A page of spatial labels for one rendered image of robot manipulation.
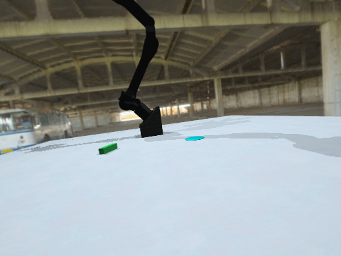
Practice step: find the green rectangular post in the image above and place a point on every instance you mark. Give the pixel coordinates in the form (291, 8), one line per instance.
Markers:
(108, 148)

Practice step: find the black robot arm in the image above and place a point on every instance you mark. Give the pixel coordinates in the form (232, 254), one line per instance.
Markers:
(128, 100)

